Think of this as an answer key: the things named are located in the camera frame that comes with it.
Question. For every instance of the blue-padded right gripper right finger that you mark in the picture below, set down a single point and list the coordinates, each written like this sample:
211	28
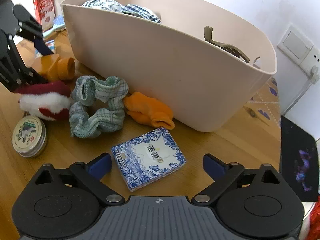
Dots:
214	167

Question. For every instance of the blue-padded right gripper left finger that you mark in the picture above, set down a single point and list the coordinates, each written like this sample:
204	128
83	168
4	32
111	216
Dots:
99	166

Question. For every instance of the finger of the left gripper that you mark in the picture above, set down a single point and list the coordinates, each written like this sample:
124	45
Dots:
30	28

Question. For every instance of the red milk carton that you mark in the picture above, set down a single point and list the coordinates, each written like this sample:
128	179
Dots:
44	13

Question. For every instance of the cartoon pocket tissue pack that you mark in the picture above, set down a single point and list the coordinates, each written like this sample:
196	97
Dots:
44	48

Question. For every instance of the light blue hairbrush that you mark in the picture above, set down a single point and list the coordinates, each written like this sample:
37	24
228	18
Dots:
58	25

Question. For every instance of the orange wooden block toy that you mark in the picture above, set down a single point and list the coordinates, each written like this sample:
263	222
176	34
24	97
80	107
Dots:
53	67

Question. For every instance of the hello kitty plush clip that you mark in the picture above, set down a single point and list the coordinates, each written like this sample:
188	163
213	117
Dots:
48	101

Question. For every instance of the blue white patterned box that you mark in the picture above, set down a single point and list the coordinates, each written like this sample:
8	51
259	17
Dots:
147	158

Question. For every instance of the round metal tin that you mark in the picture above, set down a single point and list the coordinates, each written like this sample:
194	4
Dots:
29	137

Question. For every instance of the orange sock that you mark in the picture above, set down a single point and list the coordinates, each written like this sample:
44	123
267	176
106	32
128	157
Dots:
149	111

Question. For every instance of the green plaid scrunchie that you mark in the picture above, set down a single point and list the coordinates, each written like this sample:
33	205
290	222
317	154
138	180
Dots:
97	106

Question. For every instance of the blue plaid cloth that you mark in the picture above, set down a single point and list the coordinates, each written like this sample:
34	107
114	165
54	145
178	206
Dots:
129	9

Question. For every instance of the black tablet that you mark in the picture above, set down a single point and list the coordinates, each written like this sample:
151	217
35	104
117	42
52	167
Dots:
299	161

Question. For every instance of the beige plastic storage basket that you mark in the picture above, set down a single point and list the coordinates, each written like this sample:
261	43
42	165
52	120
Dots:
203	84

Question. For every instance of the white wall switch socket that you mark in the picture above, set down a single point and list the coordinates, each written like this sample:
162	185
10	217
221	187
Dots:
299	48

